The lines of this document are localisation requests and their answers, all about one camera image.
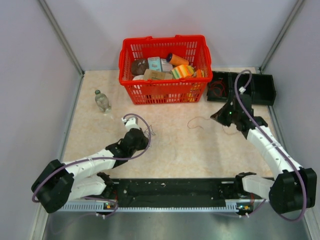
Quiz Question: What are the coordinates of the red wire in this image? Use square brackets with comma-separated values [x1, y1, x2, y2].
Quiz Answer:
[208, 77, 226, 99]
[187, 116, 241, 136]

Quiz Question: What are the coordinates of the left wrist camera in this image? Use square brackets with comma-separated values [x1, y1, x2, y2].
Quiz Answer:
[122, 116, 140, 132]

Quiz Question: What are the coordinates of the brown round bag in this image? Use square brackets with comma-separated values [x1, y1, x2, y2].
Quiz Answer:
[130, 58, 149, 76]

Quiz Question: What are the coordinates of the orange cylindrical can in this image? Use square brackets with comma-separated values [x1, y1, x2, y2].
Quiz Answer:
[166, 53, 189, 66]

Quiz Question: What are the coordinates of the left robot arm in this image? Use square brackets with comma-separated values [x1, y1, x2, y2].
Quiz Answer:
[31, 128, 152, 214]

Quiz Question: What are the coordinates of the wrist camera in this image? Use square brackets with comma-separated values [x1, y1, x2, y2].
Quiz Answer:
[122, 116, 140, 132]
[237, 86, 247, 95]

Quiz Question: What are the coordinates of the grey slotted cable duct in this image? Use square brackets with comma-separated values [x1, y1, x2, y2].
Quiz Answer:
[59, 200, 253, 214]

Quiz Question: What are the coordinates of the red plastic shopping basket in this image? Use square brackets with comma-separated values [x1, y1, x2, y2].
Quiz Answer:
[118, 35, 213, 105]

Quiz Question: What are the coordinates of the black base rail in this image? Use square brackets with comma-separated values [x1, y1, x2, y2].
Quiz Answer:
[99, 177, 266, 208]

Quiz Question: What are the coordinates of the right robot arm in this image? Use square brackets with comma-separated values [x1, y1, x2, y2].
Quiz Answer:
[210, 94, 317, 215]

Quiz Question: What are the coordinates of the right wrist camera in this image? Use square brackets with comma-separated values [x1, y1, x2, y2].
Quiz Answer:
[237, 86, 247, 95]

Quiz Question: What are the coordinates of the clear plastic bottle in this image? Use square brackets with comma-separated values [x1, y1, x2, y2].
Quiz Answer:
[94, 89, 112, 113]

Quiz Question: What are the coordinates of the black three-compartment bin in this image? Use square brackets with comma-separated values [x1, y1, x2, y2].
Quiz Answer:
[206, 71, 276, 106]

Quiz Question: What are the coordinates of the teal small box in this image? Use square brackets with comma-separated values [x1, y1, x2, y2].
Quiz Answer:
[147, 56, 162, 72]

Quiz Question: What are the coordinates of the white grey small box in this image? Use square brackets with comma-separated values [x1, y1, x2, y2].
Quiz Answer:
[160, 58, 174, 73]

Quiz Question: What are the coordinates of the striped yellow green sponge pack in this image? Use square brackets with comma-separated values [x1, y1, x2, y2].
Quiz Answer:
[171, 64, 195, 79]

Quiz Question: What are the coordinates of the brown cardboard box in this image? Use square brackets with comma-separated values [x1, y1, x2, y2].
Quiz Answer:
[143, 69, 173, 81]

